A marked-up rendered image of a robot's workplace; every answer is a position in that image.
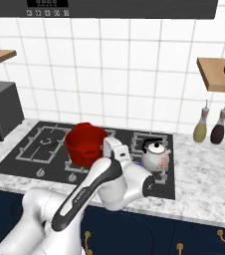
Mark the navy drawer front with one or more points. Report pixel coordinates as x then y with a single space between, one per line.
200 239

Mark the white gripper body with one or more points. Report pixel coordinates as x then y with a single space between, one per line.
111 144

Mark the black toaster oven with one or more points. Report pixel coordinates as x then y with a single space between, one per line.
1 109

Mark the grey hob knob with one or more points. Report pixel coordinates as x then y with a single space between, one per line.
40 172
72 178

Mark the dark vinegar bottle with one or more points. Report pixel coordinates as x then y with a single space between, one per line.
218 132

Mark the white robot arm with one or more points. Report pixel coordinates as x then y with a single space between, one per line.
94 186

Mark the black hob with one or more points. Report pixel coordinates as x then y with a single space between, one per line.
28 159

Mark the red pot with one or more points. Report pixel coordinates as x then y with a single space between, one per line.
83 144

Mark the navy cupboard door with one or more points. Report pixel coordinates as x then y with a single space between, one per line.
1 215
127 232

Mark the white kettle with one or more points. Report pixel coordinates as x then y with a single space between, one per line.
152 159

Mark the black range hood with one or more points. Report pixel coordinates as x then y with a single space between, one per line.
134 8

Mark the olive oil bottle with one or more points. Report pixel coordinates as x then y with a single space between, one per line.
200 131

